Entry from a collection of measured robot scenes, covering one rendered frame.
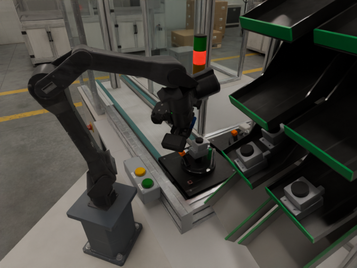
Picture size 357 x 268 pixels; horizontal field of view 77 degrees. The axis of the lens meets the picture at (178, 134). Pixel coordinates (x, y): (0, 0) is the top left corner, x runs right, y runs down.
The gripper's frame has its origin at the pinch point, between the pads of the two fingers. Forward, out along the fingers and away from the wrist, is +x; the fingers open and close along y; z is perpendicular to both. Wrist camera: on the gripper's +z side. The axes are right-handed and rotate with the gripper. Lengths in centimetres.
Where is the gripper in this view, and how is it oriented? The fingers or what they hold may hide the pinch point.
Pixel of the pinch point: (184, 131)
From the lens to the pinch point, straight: 68.0
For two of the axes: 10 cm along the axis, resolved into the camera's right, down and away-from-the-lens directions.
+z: -9.3, -2.0, 2.9
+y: -3.3, 8.0, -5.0
